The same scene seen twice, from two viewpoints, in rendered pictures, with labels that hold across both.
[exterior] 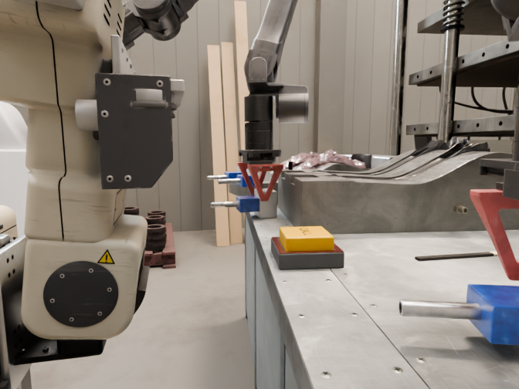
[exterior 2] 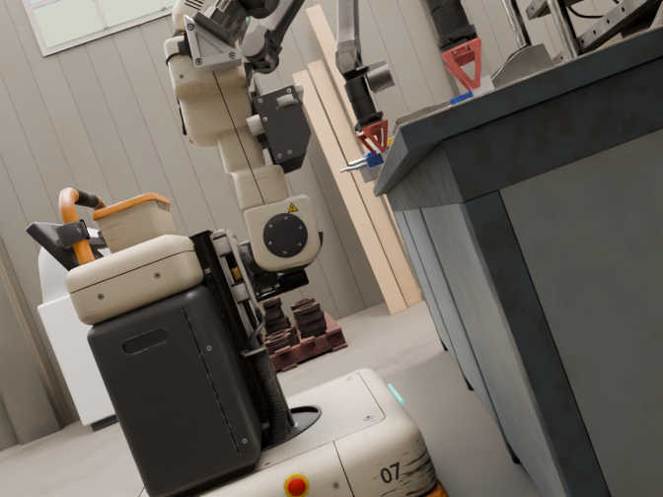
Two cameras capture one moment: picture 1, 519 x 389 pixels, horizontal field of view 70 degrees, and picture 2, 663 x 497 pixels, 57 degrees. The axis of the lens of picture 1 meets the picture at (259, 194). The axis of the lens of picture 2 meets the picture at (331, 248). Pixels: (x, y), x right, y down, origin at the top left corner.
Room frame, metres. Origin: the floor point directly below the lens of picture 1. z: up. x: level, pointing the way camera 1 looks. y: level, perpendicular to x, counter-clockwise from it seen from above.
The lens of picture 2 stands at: (-0.87, -0.05, 0.70)
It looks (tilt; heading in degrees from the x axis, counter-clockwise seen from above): 2 degrees down; 9
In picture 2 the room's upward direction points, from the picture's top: 21 degrees counter-clockwise
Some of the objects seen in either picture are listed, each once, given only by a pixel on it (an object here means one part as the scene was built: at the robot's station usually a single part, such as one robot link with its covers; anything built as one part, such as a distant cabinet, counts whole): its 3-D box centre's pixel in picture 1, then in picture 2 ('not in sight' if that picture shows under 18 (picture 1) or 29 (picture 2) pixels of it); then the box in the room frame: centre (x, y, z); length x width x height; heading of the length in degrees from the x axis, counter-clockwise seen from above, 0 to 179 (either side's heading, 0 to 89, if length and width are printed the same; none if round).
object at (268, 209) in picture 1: (242, 204); (370, 163); (0.75, 0.03, 0.83); 0.13 x 0.05 x 0.05; 104
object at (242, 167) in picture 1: (256, 174); (373, 139); (0.78, 0.01, 0.88); 0.07 x 0.07 x 0.09; 14
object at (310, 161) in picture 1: (323, 160); not in sight; (1.09, -0.19, 0.90); 0.26 x 0.18 x 0.08; 113
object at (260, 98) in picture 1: (261, 109); (359, 89); (0.76, 0.00, 1.02); 0.07 x 0.06 x 0.07; 86
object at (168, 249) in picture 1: (128, 230); (276, 328); (3.15, 1.14, 0.20); 1.09 x 0.79 x 0.39; 13
